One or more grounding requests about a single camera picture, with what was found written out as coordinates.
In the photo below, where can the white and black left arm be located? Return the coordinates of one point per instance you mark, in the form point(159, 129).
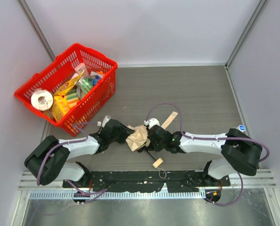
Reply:
point(49, 160)

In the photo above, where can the green white wrapped package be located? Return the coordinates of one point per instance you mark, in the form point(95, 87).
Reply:
point(85, 84)

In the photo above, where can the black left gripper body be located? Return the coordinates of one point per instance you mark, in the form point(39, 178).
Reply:
point(122, 133)

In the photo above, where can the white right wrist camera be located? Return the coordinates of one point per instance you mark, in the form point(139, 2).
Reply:
point(151, 122)

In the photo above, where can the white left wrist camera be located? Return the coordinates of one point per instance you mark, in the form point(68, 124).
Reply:
point(104, 121)

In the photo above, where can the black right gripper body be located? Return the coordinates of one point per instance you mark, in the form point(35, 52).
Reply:
point(152, 136)

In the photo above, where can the orange plastic package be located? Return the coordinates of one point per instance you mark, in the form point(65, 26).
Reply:
point(59, 108)

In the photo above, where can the white slotted cable duct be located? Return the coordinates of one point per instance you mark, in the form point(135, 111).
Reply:
point(67, 194)

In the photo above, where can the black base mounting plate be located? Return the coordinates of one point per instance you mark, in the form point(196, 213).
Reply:
point(147, 181)

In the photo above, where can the white toilet paper roll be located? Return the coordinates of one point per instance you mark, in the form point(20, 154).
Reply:
point(42, 100)

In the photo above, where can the pink white small package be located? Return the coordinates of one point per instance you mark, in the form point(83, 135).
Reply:
point(80, 68)

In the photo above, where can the clear plastic water bottle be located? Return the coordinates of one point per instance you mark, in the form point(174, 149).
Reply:
point(242, 128)

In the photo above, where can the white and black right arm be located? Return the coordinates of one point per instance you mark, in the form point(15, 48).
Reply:
point(238, 152)

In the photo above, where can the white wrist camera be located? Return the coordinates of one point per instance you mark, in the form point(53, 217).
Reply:
point(151, 122)
point(104, 121)

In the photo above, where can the yellow green sponge pack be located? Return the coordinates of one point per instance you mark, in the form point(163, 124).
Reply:
point(72, 99)

